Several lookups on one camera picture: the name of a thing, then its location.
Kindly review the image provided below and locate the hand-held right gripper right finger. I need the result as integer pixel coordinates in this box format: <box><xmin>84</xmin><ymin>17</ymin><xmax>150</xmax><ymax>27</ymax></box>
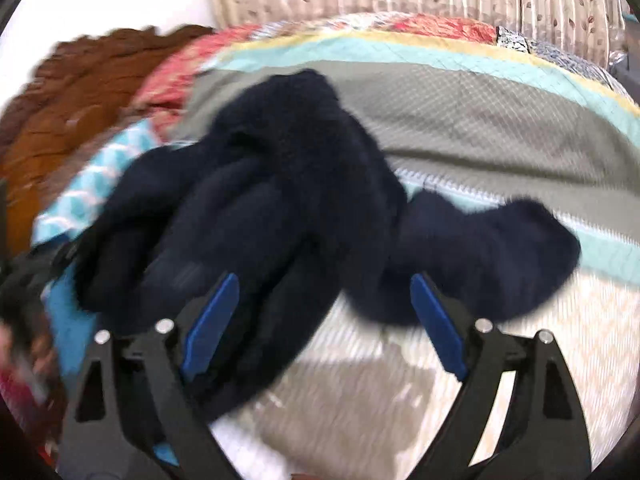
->
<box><xmin>410</xmin><ymin>271</ymin><xmax>594</xmax><ymax>480</ymax></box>

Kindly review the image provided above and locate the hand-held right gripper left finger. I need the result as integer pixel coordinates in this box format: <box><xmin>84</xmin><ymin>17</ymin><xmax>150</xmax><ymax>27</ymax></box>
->
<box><xmin>59</xmin><ymin>272</ymin><xmax>241</xmax><ymax>480</ymax></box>

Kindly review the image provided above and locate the navy fleece garment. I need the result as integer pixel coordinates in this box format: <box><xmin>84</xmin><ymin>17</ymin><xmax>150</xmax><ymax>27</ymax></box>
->
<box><xmin>75</xmin><ymin>69</ymin><xmax>583</xmax><ymax>426</ymax></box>

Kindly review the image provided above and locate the person's red patterned clothing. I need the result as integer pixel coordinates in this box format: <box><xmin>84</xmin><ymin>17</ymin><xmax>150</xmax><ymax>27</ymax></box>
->
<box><xmin>0</xmin><ymin>330</ymin><xmax>68</xmax><ymax>461</ymax></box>

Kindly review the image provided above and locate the brown fuzzy blanket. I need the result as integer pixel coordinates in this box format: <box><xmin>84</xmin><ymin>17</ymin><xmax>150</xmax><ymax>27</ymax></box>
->
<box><xmin>0</xmin><ymin>25</ymin><xmax>216</xmax><ymax>256</ymax></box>

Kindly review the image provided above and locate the patterned patchwork bedspread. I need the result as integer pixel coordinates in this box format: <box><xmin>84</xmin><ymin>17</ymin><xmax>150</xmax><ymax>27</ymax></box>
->
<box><xmin>30</xmin><ymin>12</ymin><xmax>640</xmax><ymax>480</ymax></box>

